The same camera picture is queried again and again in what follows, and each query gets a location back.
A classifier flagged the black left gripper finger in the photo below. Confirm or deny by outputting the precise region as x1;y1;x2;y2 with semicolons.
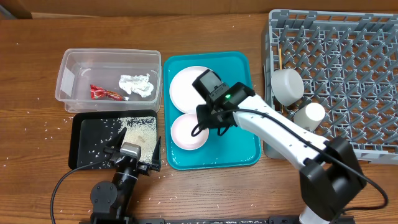
104;128;127;154
150;137;161;172

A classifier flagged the pile of rice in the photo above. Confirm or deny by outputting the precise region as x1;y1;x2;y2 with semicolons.
90;116;157;164

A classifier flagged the large white plate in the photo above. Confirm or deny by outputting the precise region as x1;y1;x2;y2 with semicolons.
169;66;208;114

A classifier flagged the red snack wrapper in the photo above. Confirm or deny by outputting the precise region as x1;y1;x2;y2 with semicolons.
90;85;129;101

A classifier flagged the white tissue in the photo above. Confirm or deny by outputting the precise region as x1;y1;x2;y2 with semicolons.
119;73;154;98

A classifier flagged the grey bowl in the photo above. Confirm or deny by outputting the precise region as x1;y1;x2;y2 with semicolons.
271;68;304;106

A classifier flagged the wooden chopstick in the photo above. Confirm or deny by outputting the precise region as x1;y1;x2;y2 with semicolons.
279;48;284;114

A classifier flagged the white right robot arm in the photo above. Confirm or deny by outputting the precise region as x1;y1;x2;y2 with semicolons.
192;69;366;223

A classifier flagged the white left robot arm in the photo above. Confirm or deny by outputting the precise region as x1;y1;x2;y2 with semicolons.
90;128;161;223

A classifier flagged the grey dishwasher rack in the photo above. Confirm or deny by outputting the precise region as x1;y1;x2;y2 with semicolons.
262;9;397;165

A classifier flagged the black tray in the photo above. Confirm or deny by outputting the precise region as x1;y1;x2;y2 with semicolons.
68;110;157;169

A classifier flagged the teal serving tray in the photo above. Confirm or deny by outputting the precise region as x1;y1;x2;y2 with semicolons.
163;51;261;170

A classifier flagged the clear plastic bin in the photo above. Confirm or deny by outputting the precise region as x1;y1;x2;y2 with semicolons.
55;49;162;113

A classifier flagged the white paper cup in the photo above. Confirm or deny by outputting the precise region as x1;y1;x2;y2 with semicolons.
294;103;326;131

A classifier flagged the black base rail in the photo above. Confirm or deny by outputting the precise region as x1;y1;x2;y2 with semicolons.
79;207;355;224

